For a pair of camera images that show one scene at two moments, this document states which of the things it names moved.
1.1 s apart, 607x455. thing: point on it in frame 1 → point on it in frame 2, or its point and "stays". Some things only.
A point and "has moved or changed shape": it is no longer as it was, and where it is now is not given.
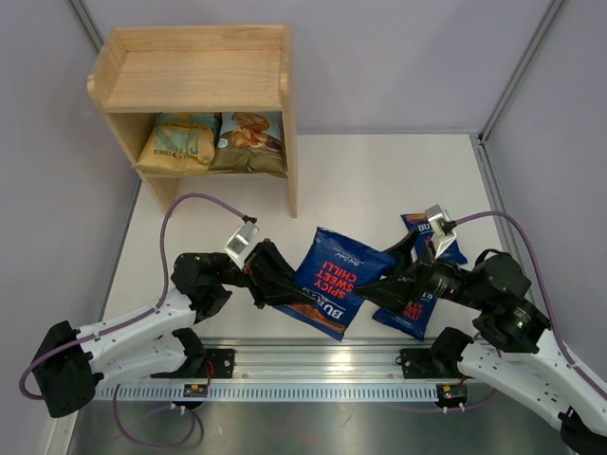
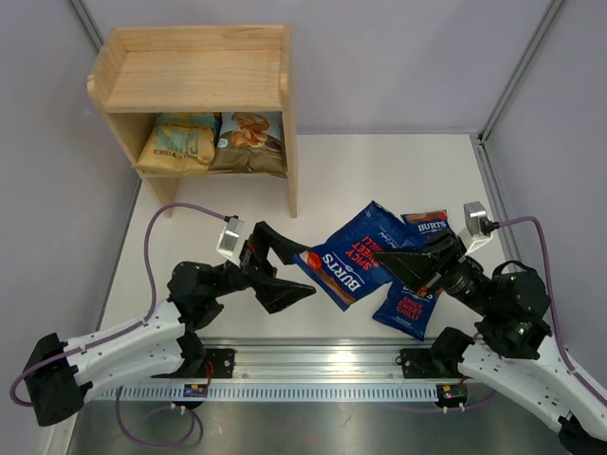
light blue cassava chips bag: x=250 y=142 stays
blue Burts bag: x=332 y=269 has moved or changed shape
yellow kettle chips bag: x=179 y=142 stays
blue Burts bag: x=424 y=233 stays
